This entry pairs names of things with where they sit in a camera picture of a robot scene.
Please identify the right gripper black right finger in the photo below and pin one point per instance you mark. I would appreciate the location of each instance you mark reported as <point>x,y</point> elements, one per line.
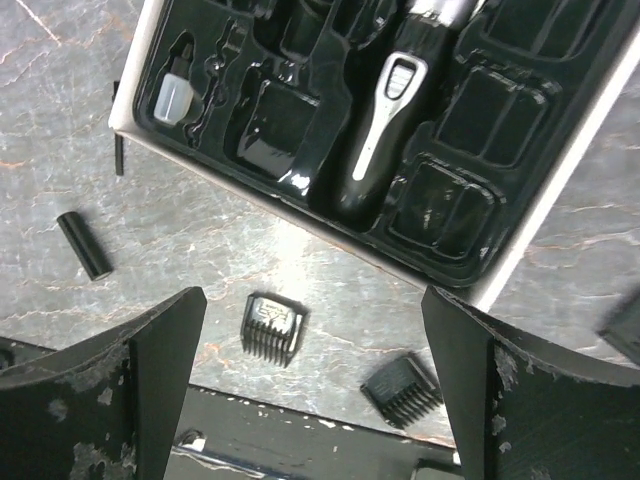
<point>521,407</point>

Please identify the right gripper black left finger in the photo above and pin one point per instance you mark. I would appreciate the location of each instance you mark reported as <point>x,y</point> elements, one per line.
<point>105,408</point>

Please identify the small clear oil bottle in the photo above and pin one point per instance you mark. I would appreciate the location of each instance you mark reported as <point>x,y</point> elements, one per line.
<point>176,93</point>

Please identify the black silver hair clipper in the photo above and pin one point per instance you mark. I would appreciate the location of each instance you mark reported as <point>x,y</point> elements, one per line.
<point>408,80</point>

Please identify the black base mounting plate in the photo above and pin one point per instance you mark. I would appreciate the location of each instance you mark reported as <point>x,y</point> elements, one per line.
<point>222,437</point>

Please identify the black comb guard middle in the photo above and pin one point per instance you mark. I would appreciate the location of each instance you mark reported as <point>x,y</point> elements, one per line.
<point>402,391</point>

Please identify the black comb guard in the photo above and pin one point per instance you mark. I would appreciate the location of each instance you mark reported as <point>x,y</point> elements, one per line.
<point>621,328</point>
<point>272,327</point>
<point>402,391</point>

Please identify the white cardboard box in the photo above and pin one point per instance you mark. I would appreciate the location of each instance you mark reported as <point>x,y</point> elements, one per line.
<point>320,220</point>

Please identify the black comb guard right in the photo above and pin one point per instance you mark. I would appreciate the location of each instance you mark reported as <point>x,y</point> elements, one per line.
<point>621,328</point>

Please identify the black cylindrical battery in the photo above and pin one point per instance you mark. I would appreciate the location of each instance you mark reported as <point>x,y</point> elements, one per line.
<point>85,245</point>

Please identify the black comb guard left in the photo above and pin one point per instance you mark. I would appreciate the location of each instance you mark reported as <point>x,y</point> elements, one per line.
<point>272,327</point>

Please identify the small black cleaning brush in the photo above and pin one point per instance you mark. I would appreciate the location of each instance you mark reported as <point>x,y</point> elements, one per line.
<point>118,140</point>

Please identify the black plastic tray insert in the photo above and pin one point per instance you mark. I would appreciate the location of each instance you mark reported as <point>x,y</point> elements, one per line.
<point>375,125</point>

